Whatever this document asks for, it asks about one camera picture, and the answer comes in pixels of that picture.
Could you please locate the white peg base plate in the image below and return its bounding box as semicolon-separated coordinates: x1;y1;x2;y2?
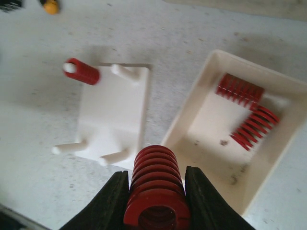
52;61;151;170

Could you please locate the black aluminium extrusion profile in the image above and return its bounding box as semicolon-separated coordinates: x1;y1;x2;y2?
0;0;23;12

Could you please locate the beige work glove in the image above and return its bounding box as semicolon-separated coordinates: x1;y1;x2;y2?
167;0;307;22

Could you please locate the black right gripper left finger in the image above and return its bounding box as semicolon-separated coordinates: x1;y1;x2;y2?
61;171;129;230

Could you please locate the black orange handled screwdriver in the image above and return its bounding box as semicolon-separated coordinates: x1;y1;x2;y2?
39;0;60;15

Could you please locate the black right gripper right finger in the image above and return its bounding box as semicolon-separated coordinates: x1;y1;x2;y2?
185;166;254;230

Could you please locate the red spring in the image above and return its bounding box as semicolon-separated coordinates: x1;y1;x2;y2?
62;58;100;85
215;73;265;111
123;145;190;230
230;105;280;151

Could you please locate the cream parts tray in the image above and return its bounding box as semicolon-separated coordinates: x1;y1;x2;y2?
162;50;307;215

